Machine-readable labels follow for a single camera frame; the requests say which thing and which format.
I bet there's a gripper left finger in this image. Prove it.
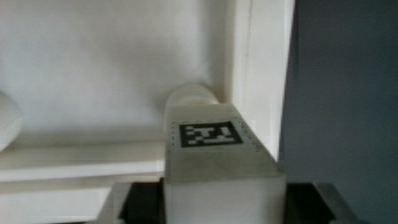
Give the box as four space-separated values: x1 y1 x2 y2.
85 183 131 224

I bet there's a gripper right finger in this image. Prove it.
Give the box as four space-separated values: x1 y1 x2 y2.
314 183 370 224

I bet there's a white table leg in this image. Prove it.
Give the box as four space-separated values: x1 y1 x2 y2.
163 84 286 224

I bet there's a white square tabletop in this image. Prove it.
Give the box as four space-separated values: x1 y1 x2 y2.
0 0 298 224

